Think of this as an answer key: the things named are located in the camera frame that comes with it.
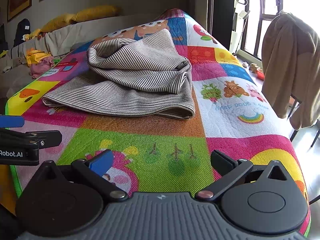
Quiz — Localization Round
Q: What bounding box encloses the yellow plush toy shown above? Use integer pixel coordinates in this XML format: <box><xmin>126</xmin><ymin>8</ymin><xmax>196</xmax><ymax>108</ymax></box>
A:
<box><xmin>22</xmin><ymin>28</ymin><xmax>42</xmax><ymax>42</ymax></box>

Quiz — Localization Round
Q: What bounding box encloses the beige cloth on chair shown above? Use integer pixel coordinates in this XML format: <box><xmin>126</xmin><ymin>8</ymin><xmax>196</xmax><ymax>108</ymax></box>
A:
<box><xmin>261</xmin><ymin>10</ymin><xmax>320</xmax><ymax>131</ymax></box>

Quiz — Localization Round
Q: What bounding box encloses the beige sofa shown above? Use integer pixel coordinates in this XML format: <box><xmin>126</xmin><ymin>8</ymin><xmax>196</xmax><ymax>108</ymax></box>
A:
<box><xmin>0</xmin><ymin>14</ymin><xmax>141</xmax><ymax>98</ymax></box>

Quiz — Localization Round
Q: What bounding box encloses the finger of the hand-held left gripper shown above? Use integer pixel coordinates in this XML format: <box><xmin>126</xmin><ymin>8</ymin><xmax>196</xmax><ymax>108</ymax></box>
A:
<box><xmin>0</xmin><ymin>129</ymin><xmax>63</xmax><ymax>148</ymax></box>
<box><xmin>0</xmin><ymin>115</ymin><xmax>25</xmax><ymax>128</ymax></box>

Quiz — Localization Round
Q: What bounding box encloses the white upright vacuum cleaner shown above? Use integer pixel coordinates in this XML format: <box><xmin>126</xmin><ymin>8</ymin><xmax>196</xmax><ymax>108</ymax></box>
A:
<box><xmin>229</xmin><ymin>0</ymin><xmax>251</xmax><ymax>56</ymax></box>

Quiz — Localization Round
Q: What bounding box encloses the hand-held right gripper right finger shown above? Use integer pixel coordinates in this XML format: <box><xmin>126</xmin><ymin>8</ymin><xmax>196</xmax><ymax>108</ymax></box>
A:
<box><xmin>195</xmin><ymin>150</ymin><xmax>288</xmax><ymax>202</ymax></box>

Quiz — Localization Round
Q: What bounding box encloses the colourful cartoon printed mat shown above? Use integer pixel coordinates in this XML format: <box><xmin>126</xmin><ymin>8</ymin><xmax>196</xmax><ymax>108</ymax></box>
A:
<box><xmin>6</xmin><ymin>8</ymin><xmax>312</xmax><ymax>238</ymax></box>

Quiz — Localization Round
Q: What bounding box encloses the black window frame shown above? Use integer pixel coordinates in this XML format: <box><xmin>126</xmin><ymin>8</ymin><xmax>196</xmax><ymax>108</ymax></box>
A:
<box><xmin>235</xmin><ymin>0</ymin><xmax>320</xmax><ymax>61</ymax></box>

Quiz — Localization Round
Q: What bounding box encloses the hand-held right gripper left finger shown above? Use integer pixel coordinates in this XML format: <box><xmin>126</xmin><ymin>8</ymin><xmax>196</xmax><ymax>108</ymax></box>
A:
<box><xmin>37</xmin><ymin>149</ymin><xmax>128</xmax><ymax>202</ymax></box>

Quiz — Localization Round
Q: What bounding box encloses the pink cloth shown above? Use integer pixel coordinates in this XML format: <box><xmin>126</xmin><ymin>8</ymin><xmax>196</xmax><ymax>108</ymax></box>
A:
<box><xmin>29</xmin><ymin>57</ymin><xmax>55</xmax><ymax>78</ymax></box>

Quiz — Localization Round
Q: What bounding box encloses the black chair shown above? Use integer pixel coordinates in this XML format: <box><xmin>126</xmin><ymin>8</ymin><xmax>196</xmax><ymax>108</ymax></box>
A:
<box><xmin>287</xmin><ymin>94</ymin><xmax>320</xmax><ymax>148</ymax></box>

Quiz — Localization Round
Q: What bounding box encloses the yellow pillow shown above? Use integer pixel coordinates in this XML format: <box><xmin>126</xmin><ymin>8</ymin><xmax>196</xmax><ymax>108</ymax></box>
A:
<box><xmin>41</xmin><ymin>14</ymin><xmax>76</xmax><ymax>33</ymax></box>
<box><xmin>72</xmin><ymin>5</ymin><xmax>121</xmax><ymax>23</ymax></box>

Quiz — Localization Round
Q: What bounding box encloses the dark backpack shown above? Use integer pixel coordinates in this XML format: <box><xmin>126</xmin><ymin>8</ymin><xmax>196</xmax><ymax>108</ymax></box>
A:
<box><xmin>13</xmin><ymin>18</ymin><xmax>31</xmax><ymax>47</ymax></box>

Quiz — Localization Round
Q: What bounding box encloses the striped grey garment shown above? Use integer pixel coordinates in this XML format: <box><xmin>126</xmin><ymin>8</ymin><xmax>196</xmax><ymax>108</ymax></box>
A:
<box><xmin>42</xmin><ymin>29</ymin><xmax>196</xmax><ymax>119</ymax></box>

